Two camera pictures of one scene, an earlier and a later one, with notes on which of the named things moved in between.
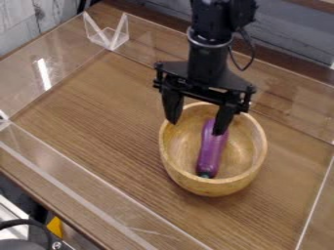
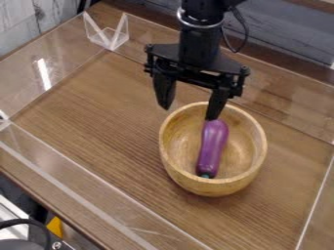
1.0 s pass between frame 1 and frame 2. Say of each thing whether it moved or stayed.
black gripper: moved
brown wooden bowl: stayed
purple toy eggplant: stayed
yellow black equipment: stayed
